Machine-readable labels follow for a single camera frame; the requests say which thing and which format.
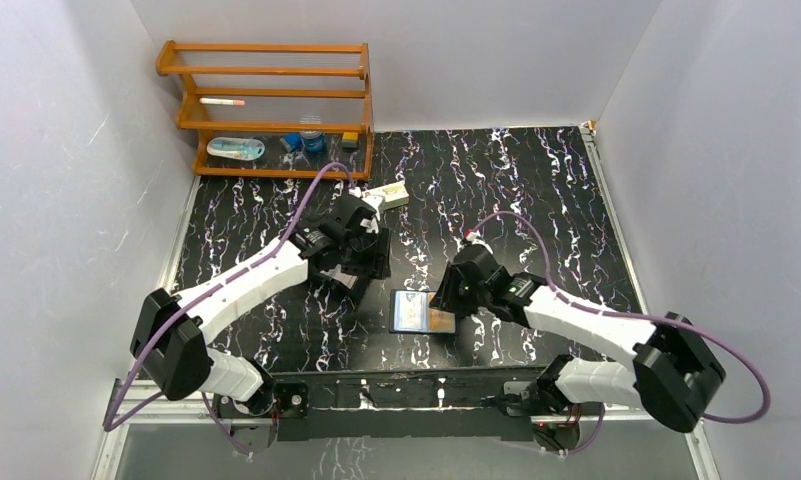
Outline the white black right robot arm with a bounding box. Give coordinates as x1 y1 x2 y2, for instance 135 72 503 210
430 245 726 433

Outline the white green red carton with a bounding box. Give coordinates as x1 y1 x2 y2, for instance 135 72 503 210
362 181 409 214

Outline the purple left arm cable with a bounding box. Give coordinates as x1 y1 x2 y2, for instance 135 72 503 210
101 162 358 458

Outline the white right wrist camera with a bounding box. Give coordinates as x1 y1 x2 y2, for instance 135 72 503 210
463 230 493 253

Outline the white pink marker pen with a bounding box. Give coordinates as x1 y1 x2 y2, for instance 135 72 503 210
199 97 246 107

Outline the small blue block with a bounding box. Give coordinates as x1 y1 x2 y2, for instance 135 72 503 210
280 133 303 152

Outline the blue jar clear lid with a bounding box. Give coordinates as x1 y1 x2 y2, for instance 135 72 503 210
299 115 326 153

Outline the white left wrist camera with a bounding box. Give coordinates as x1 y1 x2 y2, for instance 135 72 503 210
348 187 385 234

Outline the blue white plastic package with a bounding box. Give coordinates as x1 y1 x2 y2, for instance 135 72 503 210
206 137 266 161

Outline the wooden shelf rack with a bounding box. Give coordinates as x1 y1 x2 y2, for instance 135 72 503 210
155 40 375 181

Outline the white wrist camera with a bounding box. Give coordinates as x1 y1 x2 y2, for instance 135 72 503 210
463 230 493 253
348 187 385 234

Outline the black card holder box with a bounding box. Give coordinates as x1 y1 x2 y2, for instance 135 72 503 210
308 266 371 307

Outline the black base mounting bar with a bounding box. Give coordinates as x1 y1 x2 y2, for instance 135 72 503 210
213 366 600 448

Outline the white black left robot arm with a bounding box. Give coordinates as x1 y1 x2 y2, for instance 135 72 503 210
130 189 391 416

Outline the small yellow black block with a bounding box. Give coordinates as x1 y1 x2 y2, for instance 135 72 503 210
341 132 360 150

